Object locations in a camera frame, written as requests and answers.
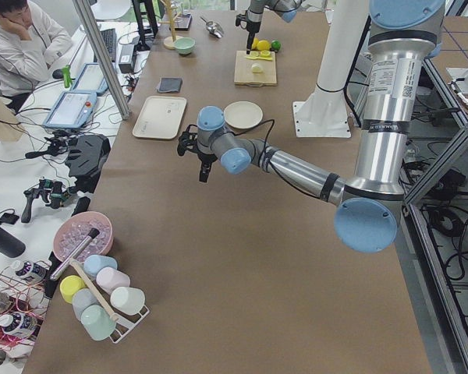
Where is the blue cup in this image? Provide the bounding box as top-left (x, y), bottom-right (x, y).
top-left (83, 255), bottom-right (118, 280)

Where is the blue teach pendant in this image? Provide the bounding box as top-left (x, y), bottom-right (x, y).
top-left (42, 90), bottom-right (98, 129)
top-left (71, 62), bottom-right (108, 96)

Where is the steel muddler black tip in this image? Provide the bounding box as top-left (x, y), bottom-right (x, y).
top-left (49, 228), bottom-right (100, 281)

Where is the mint green bowl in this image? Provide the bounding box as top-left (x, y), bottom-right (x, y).
top-left (174, 37), bottom-right (196, 55)

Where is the beige round plate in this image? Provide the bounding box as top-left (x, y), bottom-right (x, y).
top-left (224, 101), bottom-right (263, 129)

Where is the pink bowl with ice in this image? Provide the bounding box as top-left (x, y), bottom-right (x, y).
top-left (53, 211), bottom-right (113, 262)

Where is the black bottle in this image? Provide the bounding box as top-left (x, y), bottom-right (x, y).
top-left (0, 227), bottom-right (26, 258)

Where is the yellow cup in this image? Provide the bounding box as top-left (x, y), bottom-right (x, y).
top-left (59, 275), bottom-right (87, 304)

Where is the cream rectangular tray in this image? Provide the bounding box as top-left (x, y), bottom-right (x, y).
top-left (132, 96), bottom-right (187, 140)

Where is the white cup rack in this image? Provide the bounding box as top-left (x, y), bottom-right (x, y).
top-left (109, 305), bottom-right (151, 344)

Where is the green lime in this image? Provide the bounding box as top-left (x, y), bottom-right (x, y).
top-left (271, 40), bottom-right (282, 52)

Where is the black keyboard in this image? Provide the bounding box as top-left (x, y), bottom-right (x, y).
top-left (100, 28), bottom-right (118, 62)

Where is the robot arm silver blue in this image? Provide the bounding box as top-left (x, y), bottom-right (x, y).
top-left (177, 1), bottom-right (445, 252)
top-left (235, 0), bottom-right (303, 54)

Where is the yellow plastic knife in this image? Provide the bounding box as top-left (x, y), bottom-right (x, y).
top-left (244, 54), bottom-right (273, 61)

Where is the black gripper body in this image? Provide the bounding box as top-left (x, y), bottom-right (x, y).
top-left (177, 124), bottom-right (218, 168)
top-left (235, 11), bottom-right (262, 37)

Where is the wooden cutting board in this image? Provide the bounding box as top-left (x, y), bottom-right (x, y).
top-left (234, 51), bottom-right (278, 86)

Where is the aluminium frame post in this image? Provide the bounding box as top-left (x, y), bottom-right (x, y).
top-left (73, 0), bottom-right (130, 120)

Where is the metal scoop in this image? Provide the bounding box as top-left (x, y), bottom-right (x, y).
top-left (200, 16), bottom-right (224, 38)

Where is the seated person white shirt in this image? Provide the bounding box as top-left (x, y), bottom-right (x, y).
top-left (0, 1), bottom-right (73, 111)

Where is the pink cup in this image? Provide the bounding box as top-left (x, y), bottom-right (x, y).
top-left (96, 266), bottom-right (130, 295)

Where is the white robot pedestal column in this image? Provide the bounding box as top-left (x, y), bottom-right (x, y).
top-left (293, 1), bottom-right (369, 138)

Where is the white cup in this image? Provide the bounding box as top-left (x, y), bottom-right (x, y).
top-left (110, 287), bottom-right (145, 316)

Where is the grey folded cloth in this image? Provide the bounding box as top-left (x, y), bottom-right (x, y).
top-left (156, 77), bottom-right (183, 94)

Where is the wooden cup stand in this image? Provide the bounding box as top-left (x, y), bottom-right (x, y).
top-left (160, 0), bottom-right (183, 50)

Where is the grey cup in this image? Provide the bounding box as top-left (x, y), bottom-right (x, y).
top-left (72, 288), bottom-right (99, 321)

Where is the mint green cup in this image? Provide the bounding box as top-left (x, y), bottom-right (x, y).
top-left (80, 305), bottom-right (116, 341)

